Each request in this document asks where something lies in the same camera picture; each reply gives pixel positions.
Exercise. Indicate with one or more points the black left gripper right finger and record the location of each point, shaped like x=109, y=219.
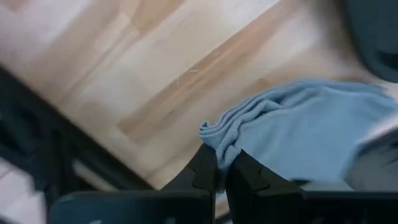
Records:
x=248, y=180

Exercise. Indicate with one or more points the black aluminium table frame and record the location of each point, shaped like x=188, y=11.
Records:
x=31, y=124

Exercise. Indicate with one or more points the black plastic tray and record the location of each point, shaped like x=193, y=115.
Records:
x=373, y=34

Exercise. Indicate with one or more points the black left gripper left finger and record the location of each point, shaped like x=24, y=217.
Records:
x=199, y=177

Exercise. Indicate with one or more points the cloth napkin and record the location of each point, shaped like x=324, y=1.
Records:
x=311, y=130

